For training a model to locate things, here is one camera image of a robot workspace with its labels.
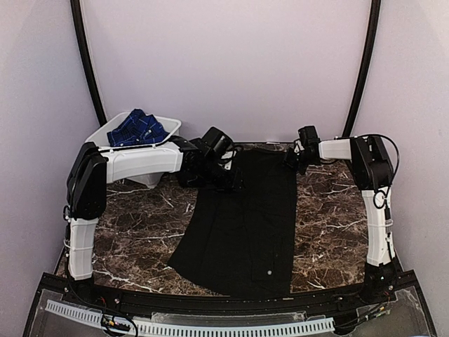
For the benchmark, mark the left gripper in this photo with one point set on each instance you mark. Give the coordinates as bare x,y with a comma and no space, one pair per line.
233,183

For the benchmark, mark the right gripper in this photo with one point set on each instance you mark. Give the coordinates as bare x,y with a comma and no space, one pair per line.
287,159

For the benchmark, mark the black long sleeve shirt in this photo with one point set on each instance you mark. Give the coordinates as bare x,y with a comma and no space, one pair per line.
241,244

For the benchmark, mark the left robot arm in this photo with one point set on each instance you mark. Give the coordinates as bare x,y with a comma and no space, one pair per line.
197,165

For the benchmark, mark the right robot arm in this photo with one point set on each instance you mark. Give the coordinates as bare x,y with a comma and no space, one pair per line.
373,161

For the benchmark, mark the white plastic bin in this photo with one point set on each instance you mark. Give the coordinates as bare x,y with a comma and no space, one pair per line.
143,164

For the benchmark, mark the blue plaid shirt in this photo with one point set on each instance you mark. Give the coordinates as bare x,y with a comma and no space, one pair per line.
138,128

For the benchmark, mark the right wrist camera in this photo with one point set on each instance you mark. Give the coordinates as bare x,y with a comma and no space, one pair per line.
309,137

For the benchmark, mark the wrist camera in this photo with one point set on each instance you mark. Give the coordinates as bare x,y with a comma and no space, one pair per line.
217,140
309,137

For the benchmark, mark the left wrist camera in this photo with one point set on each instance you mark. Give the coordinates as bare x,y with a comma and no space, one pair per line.
217,140

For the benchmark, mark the white slotted cable duct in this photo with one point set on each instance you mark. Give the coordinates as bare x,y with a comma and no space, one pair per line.
164,324

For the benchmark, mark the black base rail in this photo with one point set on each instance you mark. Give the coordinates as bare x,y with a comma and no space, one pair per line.
340,303

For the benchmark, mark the right black frame post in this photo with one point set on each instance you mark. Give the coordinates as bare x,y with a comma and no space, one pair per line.
368,47

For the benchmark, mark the black frame post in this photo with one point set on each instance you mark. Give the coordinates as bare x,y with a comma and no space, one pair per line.
368,47
81,39

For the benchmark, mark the left black frame post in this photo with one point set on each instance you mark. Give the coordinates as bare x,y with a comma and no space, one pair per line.
81,39

